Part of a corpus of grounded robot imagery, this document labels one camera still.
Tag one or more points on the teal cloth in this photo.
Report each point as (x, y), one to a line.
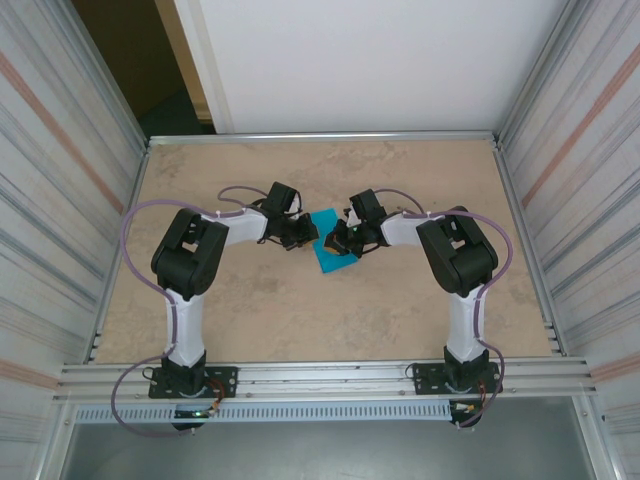
(332, 264)

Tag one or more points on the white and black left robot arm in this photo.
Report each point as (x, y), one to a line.
(190, 260)

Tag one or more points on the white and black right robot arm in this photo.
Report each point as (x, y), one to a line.
(460, 255)

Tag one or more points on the grey metal sheet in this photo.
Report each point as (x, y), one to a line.
(325, 455)

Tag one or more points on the beige door edge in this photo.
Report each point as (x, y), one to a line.
(181, 50)

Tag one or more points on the small green-lit circuit board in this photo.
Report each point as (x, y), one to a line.
(195, 413)

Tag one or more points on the long aluminium table edge rail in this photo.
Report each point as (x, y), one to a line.
(325, 137)

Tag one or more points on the wide aluminium mounting rail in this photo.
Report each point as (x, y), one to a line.
(325, 380)

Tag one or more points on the short aluminium table edge rail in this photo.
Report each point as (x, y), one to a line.
(504, 170)
(136, 192)

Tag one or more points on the white door frame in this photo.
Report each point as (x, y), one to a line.
(207, 75)

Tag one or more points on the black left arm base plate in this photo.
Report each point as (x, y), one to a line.
(225, 380)

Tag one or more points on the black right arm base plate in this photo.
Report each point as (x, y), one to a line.
(425, 380)

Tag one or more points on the aluminium upright post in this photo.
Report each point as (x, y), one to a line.
(535, 75)
(117, 85)

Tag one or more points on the aluminium frame leg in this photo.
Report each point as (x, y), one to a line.
(595, 440)
(55, 440)

